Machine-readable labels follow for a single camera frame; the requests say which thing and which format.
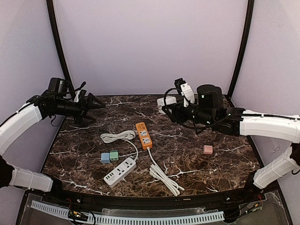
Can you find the white cube socket adapter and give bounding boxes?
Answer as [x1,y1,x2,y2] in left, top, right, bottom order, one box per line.
[157,96,177,115]

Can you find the blue plug adapter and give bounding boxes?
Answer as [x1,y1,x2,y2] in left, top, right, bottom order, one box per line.
[100,153,110,164]

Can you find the green plug adapter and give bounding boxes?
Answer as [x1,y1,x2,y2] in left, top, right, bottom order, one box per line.
[109,150,119,161]

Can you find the white power strip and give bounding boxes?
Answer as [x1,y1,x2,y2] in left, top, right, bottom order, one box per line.
[104,157,136,188]

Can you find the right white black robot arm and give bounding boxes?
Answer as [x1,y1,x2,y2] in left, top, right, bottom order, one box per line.
[162,80,300,190]

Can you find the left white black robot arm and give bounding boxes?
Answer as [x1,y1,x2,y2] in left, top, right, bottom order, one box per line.
[0,77,105,192]

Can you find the pink plug adapter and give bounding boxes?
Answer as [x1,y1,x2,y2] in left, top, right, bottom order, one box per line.
[203,145,213,155]

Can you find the orange power strip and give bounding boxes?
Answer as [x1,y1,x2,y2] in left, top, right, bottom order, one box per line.
[135,122,153,150]

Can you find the small green circuit board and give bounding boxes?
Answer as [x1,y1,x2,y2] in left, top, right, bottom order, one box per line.
[68,210,88,222]

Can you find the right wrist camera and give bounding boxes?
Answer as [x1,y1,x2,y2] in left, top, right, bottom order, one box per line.
[174,78,195,107]

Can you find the orange strip white cable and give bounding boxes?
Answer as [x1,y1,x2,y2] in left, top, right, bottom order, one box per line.
[147,149,186,197]

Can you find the left black frame post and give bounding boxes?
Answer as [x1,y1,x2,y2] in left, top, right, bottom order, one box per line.
[46,0,75,100]

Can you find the black frame post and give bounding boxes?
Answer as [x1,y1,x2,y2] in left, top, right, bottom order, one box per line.
[46,0,75,100]
[227,0,255,99]

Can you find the black front table rail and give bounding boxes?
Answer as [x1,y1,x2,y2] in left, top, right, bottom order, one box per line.
[39,187,265,211]

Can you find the white slotted cable duct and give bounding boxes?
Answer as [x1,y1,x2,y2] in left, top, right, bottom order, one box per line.
[30,201,225,225]

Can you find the right black frame post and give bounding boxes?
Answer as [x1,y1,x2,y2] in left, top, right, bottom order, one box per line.
[227,0,255,99]

